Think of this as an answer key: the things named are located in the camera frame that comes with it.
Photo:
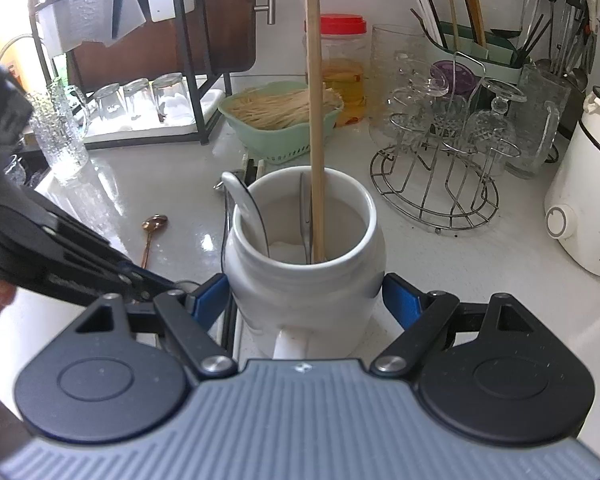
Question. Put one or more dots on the white drip tray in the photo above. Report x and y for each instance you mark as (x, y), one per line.
(140, 132)

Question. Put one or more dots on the red lid plastic jar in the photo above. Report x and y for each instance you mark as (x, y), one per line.
(347, 60)

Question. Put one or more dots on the small white ceramic spoon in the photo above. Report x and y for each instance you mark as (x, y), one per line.
(240, 195)

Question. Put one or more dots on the copper spoon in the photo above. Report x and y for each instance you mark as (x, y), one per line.
(155, 222)

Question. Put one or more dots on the stainless steel spoon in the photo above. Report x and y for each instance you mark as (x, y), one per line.
(220, 186)

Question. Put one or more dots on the tall textured glass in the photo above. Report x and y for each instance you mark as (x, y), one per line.
(389, 55)

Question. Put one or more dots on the textured glass pitcher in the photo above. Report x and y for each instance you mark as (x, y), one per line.
(60, 150)

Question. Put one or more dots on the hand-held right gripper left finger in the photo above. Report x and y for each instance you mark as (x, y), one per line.
(210, 300)

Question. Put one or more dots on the white ceramic utensil jar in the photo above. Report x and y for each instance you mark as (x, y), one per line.
(300, 300)

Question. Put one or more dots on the cut glass goblet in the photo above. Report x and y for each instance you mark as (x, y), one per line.
(494, 127)

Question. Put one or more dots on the slim stainless steel utensil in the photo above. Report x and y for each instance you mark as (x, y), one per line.
(306, 220)

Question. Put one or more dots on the black metal shelf rack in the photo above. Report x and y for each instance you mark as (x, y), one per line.
(186, 45)

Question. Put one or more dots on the white electric cooker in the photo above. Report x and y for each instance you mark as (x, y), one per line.
(587, 200)

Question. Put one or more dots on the clear glass mug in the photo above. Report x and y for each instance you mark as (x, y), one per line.
(414, 77)

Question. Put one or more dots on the green utensil drainer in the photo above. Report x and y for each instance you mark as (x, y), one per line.
(497, 67)

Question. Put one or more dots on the bundle of assorted chopsticks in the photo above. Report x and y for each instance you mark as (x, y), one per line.
(424, 5)

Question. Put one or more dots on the green plastic basket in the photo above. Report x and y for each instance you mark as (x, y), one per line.
(270, 147)

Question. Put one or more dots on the purple lid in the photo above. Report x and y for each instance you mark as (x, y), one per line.
(464, 77)

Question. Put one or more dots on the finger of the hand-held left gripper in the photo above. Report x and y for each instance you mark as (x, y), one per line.
(105, 257)

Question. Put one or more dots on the dried noodles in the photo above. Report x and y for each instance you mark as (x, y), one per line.
(270, 107)

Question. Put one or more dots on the cut glass cup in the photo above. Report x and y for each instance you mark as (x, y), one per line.
(447, 115)

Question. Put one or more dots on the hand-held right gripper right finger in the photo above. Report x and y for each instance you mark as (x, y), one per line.
(402, 300)

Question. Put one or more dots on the brown wooden cutting board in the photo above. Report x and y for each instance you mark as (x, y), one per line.
(225, 20)

